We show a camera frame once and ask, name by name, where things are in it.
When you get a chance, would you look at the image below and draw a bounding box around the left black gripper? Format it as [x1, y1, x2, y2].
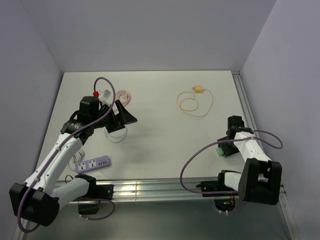
[91, 100, 137, 133]

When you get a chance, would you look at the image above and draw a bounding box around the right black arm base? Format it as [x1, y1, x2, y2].
[196, 180, 238, 212]

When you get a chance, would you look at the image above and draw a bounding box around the green adapter plug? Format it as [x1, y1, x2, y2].
[216, 147, 224, 157]

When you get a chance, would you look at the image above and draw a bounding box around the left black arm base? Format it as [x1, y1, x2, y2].
[76, 184, 114, 216]

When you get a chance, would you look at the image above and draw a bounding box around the aluminium side rail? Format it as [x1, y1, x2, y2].
[231, 70, 263, 148]

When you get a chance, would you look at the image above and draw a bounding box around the aluminium front rail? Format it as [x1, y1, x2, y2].
[23, 177, 287, 206]

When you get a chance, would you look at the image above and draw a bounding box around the yellow charger plug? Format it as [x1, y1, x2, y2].
[192, 85, 204, 94]

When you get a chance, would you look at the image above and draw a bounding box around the thin teal charger cable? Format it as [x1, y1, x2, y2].
[106, 127, 128, 144]

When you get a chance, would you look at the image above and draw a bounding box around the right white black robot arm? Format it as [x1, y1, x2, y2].
[216, 115, 282, 205]

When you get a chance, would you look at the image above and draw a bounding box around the yellow charger cable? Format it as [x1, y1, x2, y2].
[176, 89, 215, 118]

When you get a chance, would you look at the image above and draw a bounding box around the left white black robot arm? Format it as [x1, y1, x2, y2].
[9, 96, 138, 227]

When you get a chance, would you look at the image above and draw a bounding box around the purple power strip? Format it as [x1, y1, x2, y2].
[75, 155, 111, 174]

